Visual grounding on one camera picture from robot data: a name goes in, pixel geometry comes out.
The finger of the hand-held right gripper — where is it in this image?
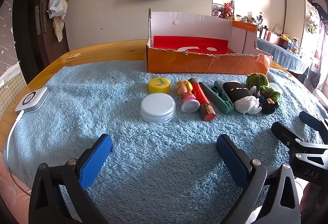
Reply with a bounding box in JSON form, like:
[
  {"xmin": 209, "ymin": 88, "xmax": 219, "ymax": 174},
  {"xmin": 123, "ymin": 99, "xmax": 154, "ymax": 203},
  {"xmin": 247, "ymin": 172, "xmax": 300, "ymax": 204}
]
[
  {"xmin": 271, "ymin": 121, "xmax": 308, "ymax": 160},
  {"xmin": 299, "ymin": 111, "xmax": 328, "ymax": 145}
]

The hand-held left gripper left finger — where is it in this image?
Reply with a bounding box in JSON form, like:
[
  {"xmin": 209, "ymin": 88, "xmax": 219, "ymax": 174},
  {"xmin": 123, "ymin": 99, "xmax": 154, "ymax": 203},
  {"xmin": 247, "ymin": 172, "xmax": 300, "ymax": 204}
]
[{"xmin": 29, "ymin": 134, "xmax": 113, "ymax": 224}]

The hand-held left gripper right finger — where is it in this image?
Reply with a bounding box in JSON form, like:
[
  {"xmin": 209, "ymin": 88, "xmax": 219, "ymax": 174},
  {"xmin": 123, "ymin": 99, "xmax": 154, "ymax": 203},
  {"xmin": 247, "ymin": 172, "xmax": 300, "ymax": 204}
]
[{"xmin": 216, "ymin": 134, "xmax": 301, "ymax": 224}]

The dark-haired boy figurine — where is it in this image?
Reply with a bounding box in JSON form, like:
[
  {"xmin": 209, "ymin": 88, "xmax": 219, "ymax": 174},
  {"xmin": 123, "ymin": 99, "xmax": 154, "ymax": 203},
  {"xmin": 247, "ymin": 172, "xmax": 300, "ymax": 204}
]
[{"xmin": 252, "ymin": 88, "xmax": 279, "ymax": 115}]

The small clear plastic box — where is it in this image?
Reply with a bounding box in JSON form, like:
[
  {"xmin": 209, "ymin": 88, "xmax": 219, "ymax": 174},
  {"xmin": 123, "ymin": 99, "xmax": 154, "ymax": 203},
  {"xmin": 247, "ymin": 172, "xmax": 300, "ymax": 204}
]
[{"xmin": 268, "ymin": 82, "xmax": 283, "ymax": 94}]

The green yarn ball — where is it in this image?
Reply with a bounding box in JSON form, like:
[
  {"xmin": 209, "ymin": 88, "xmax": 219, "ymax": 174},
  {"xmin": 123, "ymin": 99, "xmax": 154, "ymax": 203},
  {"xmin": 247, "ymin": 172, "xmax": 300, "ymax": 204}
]
[{"xmin": 246, "ymin": 73, "xmax": 269, "ymax": 91}]

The blonde girl figurine pink dress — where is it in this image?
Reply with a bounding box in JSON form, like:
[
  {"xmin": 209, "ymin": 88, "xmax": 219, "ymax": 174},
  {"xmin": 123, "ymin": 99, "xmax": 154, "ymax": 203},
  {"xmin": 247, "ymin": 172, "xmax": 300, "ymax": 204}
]
[{"xmin": 177, "ymin": 80, "xmax": 200, "ymax": 113}]

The orange cardboard box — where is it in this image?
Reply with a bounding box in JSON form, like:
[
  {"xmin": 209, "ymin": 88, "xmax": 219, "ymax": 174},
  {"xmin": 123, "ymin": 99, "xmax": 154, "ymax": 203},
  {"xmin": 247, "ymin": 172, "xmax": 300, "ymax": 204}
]
[{"xmin": 146, "ymin": 8, "xmax": 273, "ymax": 76}]

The yellow bottle cap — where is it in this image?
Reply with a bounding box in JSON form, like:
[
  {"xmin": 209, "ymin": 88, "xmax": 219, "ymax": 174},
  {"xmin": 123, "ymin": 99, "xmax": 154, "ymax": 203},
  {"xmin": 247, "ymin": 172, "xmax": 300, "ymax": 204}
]
[{"xmin": 148, "ymin": 77, "xmax": 171, "ymax": 94}]

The small green yarn piece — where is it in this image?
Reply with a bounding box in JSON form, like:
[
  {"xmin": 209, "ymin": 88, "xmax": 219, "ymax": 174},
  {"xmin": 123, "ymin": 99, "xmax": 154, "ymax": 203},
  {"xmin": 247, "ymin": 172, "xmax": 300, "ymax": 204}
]
[{"xmin": 259, "ymin": 85, "xmax": 281, "ymax": 102}]

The blue fluffy towel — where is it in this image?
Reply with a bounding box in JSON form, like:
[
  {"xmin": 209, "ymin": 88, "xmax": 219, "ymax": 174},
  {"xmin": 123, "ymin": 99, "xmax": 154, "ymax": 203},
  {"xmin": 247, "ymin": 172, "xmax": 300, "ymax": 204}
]
[{"xmin": 2, "ymin": 61, "xmax": 328, "ymax": 224}]

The teal plastic clip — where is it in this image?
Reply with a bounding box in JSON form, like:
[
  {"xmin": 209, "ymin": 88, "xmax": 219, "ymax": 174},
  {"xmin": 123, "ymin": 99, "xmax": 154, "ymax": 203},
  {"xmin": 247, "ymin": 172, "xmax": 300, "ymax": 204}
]
[{"xmin": 199, "ymin": 81, "xmax": 234, "ymax": 114}]

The black and white doll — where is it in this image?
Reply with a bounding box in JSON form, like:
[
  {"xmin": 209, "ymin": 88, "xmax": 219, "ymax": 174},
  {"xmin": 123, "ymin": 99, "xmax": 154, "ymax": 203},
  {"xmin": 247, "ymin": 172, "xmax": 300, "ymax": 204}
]
[{"xmin": 222, "ymin": 82, "xmax": 262, "ymax": 115}]

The blue cloth covered table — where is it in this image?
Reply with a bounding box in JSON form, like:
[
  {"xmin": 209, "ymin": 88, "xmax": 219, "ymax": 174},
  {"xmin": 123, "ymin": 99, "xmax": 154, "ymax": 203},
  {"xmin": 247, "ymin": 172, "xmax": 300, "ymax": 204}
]
[{"xmin": 256, "ymin": 37, "xmax": 309, "ymax": 73}]

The red wrapped wooden stick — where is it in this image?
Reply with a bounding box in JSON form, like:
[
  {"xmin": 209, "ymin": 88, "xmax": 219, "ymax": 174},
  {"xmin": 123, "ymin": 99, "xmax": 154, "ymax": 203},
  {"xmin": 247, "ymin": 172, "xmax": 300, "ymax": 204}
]
[{"xmin": 189, "ymin": 78, "xmax": 216, "ymax": 122}]

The white jar lid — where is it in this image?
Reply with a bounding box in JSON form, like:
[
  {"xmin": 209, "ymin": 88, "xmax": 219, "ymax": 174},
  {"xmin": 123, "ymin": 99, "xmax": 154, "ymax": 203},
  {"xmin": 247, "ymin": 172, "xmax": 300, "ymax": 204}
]
[{"xmin": 140, "ymin": 93, "xmax": 176, "ymax": 123}]

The pink cloth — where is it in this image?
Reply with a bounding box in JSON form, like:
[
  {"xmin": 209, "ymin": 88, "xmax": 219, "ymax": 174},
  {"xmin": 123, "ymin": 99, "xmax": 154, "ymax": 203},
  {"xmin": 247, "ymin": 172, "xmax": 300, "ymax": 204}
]
[{"xmin": 0, "ymin": 162, "xmax": 31, "ymax": 214}]

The white square device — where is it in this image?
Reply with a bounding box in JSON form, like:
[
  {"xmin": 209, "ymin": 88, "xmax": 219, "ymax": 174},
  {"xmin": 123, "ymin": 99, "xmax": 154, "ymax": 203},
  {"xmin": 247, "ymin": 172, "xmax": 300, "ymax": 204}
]
[{"xmin": 15, "ymin": 87, "xmax": 50, "ymax": 113}]

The row of bottles and jars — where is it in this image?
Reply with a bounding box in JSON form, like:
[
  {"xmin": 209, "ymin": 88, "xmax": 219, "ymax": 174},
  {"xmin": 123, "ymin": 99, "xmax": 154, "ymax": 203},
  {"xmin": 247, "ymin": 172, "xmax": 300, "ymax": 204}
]
[{"xmin": 234, "ymin": 11, "xmax": 301, "ymax": 55}]

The white cabinet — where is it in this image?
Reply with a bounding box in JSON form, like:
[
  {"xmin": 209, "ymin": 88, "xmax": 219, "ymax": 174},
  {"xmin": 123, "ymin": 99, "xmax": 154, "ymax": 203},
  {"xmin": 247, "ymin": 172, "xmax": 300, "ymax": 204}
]
[{"xmin": 283, "ymin": 0, "xmax": 321, "ymax": 42}]

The red plush toy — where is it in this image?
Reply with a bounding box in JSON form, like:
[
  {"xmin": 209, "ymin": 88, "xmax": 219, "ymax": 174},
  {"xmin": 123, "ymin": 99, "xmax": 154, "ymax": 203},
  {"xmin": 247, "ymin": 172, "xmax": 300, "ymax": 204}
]
[{"xmin": 219, "ymin": 3, "xmax": 235, "ymax": 20}]

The red plastic bag white print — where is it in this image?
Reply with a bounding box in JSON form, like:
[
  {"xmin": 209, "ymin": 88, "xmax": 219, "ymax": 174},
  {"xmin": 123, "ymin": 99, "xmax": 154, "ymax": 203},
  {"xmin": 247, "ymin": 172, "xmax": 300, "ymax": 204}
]
[{"xmin": 152, "ymin": 35, "xmax": 236, "ymax": 56}]

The star printed curtain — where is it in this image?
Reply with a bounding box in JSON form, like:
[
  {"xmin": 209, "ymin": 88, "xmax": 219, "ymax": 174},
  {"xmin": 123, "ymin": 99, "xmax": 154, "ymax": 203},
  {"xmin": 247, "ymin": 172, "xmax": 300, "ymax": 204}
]
[{"xmin": 0, "ymin": 0, "xmax": 19, "ymax": 78}]

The clear plastic bag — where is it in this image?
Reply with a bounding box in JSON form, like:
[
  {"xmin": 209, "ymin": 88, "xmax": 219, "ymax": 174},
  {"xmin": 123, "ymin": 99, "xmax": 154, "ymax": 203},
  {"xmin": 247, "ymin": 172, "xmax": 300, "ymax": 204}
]
[{"xmin": 48, "ymin": 0, "xmax": 68, "ymax": 19}]

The dark brown door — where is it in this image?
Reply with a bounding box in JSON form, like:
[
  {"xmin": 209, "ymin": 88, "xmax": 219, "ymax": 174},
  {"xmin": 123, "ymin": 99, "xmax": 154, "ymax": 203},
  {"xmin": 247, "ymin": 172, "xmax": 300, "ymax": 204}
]
[{"xmin": 13, "ymin": 0, "xmax": 69, "ymax": 68}]

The white cable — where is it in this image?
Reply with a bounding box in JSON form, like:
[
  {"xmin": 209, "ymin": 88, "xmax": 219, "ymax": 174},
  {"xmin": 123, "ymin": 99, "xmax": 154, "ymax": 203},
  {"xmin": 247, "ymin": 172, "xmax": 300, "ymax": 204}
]
[{"xmin": 5, "ymin": 110, "xmax": 25, "ymax": 163}]

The metal door handle plate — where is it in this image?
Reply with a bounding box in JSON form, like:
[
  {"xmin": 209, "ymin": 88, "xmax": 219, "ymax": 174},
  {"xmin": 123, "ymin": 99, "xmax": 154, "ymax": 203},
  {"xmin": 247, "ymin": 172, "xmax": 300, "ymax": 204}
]
[{"xmin": 34, "ymin": 5, "xmax": 41, "ymax": 35}]

